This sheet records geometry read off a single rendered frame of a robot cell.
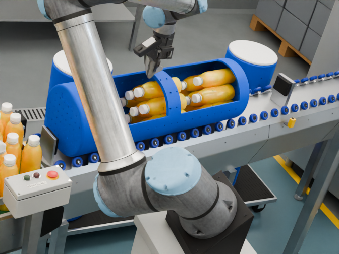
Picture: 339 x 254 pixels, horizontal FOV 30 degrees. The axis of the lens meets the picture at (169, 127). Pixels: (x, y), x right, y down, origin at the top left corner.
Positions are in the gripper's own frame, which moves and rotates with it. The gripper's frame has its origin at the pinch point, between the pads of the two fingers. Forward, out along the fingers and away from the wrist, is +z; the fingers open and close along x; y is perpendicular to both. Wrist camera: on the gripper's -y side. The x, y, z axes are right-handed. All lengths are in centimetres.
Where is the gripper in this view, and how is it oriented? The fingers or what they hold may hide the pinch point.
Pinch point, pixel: (148, 75)
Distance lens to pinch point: 257.9
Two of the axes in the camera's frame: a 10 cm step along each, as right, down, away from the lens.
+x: -5.9, -5.4, 6.0
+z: -2.2, 8.2, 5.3
